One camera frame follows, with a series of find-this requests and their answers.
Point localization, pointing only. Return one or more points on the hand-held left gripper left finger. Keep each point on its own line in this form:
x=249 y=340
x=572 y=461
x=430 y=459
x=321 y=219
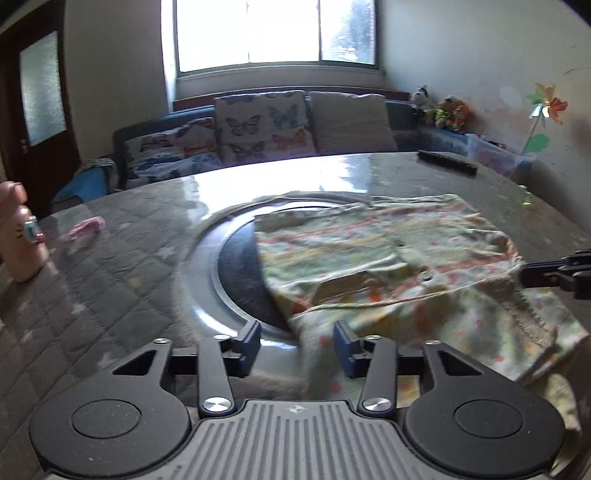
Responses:
x=250 y=342

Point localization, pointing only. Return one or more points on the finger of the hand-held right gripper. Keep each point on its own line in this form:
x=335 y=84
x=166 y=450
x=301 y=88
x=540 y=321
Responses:
x=549 y=272

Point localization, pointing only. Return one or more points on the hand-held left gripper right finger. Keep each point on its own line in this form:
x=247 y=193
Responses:
x=341 y=344

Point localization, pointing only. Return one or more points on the floral patterned garment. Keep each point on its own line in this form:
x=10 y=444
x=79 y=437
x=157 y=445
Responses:
x=397 y=272

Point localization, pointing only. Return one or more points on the clear plastic storage box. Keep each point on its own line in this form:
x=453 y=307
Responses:
x=494 y=154

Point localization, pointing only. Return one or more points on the black remote control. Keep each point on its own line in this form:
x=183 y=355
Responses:
x=447 y=162

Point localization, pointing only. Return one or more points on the colourful paper pinwheel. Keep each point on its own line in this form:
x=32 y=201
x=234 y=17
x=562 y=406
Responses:
x=544 y=110

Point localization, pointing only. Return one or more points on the stuffed toys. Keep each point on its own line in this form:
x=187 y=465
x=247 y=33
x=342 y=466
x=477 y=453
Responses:
x=451 y=113

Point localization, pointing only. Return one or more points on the small pink toy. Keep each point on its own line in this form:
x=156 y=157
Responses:
x=84 y=229

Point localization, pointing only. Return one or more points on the dark blue sofa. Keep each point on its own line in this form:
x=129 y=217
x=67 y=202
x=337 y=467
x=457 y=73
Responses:
x=231 y=138

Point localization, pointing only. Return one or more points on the black and white plush toy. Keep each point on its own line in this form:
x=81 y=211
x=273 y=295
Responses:
x=422 y=98

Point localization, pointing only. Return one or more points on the butterfly print cushion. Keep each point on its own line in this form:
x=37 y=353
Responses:
x=263 y=127

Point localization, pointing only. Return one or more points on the plain beige cushion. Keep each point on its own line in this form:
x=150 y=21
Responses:
x=353 y=122

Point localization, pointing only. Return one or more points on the pink bottle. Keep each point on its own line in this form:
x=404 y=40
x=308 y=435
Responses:
x=21 y=235

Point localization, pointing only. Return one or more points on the dark wooden door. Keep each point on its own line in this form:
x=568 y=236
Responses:
x=39 y=120

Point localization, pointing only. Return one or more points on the window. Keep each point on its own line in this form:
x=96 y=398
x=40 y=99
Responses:
x=274 y=34

